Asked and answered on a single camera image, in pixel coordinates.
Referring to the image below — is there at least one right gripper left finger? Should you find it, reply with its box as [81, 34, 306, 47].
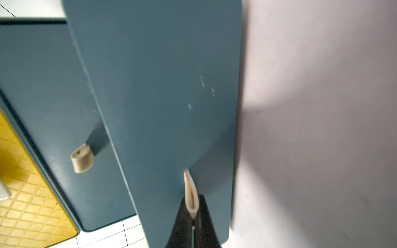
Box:
[165, 203, 193, 248]

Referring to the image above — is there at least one yellow top drawer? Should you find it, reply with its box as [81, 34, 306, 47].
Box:
[1, 113, 79, 248]

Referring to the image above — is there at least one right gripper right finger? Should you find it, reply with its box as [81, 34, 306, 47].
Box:
[193, 195, 221, 248]

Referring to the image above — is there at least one teal bottom drawer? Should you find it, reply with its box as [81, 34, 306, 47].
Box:
[63, 1, 243, 248]

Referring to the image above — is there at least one teal drawer cabinet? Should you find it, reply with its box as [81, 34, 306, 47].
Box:
[1, 89, 25, 177]

